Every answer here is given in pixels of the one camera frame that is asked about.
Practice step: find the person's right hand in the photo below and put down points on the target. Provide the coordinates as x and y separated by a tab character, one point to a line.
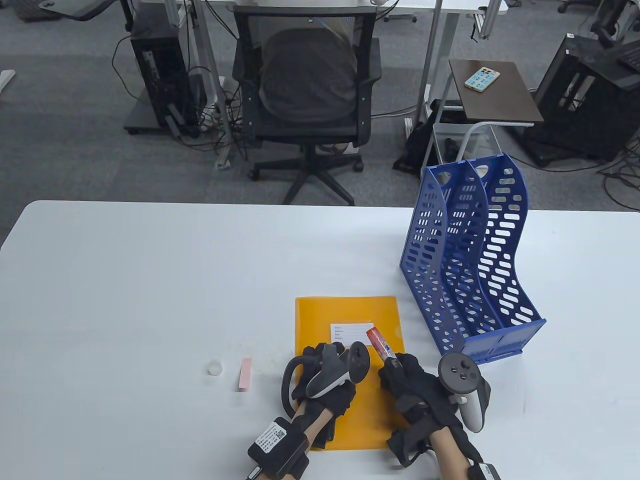
415	385

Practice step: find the person's left hand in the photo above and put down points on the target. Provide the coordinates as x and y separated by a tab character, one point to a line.
325	407

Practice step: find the red glue stick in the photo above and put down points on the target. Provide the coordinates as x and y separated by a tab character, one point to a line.
381	345

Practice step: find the orange L-shaped folder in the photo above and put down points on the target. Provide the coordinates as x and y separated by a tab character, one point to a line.
320	325

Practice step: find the pink sticky note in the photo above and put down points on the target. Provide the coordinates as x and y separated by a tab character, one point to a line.
245	373

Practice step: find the white glue stick cap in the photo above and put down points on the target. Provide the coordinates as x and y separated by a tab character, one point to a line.
215	368

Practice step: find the person's right forearm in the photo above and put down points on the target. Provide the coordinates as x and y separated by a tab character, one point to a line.
450	455

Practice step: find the person's left forearm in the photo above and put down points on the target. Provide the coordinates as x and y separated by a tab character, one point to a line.
320	430

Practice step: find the black right hand controller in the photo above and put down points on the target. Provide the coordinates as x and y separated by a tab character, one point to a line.
460	372

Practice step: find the blue plastic file rack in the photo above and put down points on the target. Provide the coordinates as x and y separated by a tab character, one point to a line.
480	350

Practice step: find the white paper label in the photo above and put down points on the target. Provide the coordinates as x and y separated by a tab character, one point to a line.
350	331

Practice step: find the black bag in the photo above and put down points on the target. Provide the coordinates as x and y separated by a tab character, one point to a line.
417	145

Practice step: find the translucent white storage bin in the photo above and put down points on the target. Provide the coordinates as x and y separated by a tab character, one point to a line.
480	145

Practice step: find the black mesh office chair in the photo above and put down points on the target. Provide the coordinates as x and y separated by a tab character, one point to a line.
310	132

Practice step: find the brown side table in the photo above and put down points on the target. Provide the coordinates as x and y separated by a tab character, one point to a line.
495	100

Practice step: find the light remote control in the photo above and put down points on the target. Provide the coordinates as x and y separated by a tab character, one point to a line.
482	80

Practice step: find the white background desk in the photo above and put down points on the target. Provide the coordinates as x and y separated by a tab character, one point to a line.
435	65

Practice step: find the black equipment cart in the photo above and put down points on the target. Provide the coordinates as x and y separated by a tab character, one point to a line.
590	115

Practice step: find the black computer tower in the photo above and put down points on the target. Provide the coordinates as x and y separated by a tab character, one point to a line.
160	75

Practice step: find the white desk foot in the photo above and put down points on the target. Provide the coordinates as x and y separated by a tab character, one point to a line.
5	80

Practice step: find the dark keyboard tray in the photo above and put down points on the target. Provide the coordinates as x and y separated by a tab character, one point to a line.
75	10

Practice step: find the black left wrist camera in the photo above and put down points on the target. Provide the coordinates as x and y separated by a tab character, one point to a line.
275	442

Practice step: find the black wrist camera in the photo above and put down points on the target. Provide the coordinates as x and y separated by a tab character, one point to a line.
485	472
275	442

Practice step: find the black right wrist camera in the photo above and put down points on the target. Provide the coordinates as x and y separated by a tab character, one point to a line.
485	472

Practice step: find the grey metal desk frame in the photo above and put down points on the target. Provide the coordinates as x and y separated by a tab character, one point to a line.
224	159

